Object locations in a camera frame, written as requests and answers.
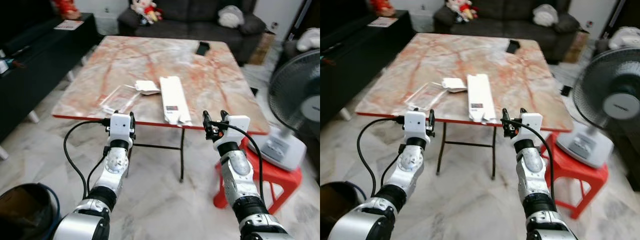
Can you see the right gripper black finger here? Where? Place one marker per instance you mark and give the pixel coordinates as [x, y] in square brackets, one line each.
[224, 115]
[505, 117]
[523, 112]
[207, 119]

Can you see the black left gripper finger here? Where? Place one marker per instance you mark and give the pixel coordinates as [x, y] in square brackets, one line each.
[431, 116]
[133, 118]

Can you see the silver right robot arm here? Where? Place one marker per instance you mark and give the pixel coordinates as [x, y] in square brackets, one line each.
[531, 162]
[237, 167]

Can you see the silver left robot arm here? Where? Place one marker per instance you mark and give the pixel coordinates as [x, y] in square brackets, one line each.
[410, 162]
[114, 165]

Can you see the black rubbish bin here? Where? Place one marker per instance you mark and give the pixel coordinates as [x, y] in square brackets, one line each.
[25, 215]
[340, 212]

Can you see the clear plastic tray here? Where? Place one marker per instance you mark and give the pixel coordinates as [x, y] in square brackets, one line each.
[425, 96]
[119, 99]

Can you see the long white carton box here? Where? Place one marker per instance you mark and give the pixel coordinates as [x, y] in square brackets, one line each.
[174, 97]
[481, 95]

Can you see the small black floor object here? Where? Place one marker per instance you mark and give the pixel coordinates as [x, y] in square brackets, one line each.
[566, 91]
[254, 91]

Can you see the marble pattern folding table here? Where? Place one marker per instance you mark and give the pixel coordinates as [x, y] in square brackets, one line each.
[150, 60]
[460, 57]

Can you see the black and white table fan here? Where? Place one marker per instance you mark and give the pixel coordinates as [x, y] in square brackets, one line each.
[285, 147]
[620, 105]

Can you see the brown cardboard box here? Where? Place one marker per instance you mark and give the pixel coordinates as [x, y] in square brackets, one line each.
[259, 50]
[576, 47]

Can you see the red plastic stool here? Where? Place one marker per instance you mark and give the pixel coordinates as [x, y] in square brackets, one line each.
[280, 175]
[575, 170]

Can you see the dark grey sofa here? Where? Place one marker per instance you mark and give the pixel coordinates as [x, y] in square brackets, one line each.
[510, 27]
[200, 27]

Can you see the black low cabinet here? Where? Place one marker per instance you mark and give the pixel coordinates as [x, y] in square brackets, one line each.
[360, 65]
[45, 70]

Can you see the dark grey loveseat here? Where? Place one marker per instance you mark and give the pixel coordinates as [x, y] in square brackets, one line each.
[290, 52]
[627, 155]

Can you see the lace covered side table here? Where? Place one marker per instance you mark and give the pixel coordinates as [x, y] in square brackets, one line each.
[422, 21]
[106, 24]

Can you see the small grey totoro plush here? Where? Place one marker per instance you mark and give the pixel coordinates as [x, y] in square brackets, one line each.
[231, 16]
[545, 15]

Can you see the white and red booklet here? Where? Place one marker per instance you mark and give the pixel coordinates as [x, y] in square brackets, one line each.
[383, 21]
[68, 25]

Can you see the cartoon boy plush doll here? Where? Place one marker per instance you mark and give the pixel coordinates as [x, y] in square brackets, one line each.
[461, 8]
[145, 10]

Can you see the large grey totoro plush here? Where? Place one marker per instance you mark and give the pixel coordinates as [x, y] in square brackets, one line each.
[625, 38]
[310, 40]

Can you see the red and gold figurine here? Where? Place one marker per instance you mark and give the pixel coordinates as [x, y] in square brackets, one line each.
[66, 9]
[382, 7]

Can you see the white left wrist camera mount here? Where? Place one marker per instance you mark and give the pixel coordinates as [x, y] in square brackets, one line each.
[415, 124]
[120, 126]

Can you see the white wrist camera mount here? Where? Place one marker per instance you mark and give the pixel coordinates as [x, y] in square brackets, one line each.
[237, 127]
[531, 125]
[415, 124]
[120, 126]

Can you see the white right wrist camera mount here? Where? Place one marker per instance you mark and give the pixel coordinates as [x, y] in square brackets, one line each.
[237, 127]
[531, 125]

